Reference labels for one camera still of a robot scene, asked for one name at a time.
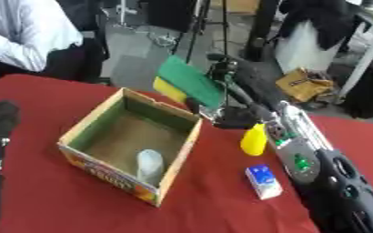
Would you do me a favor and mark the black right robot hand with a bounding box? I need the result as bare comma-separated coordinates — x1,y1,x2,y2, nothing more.
185,54,288,130

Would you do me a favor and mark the green and yellow sponge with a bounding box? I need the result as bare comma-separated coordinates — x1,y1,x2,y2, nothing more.
151,55,227,109

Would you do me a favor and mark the tan cardboard box green inside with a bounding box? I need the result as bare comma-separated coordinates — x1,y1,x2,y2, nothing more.
55,86,205,208

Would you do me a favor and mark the tan bag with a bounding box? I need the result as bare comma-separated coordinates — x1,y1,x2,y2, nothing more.
274,66,337,104

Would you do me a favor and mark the blue and white small carton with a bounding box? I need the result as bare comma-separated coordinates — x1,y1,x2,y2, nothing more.
244,164,286,201

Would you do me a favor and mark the person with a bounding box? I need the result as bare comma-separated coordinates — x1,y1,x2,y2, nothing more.
0,0,112,89

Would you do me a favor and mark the black tripod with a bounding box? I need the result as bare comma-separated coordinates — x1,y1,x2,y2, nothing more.
168,0,231,66

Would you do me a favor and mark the pale translucent cup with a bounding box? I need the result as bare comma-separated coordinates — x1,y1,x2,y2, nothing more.
136,148,166,187

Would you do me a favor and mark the black jacket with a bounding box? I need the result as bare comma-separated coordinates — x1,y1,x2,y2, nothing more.
276,0,368,52

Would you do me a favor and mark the black bag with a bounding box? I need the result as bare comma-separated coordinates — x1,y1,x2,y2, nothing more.
340,56,373,120

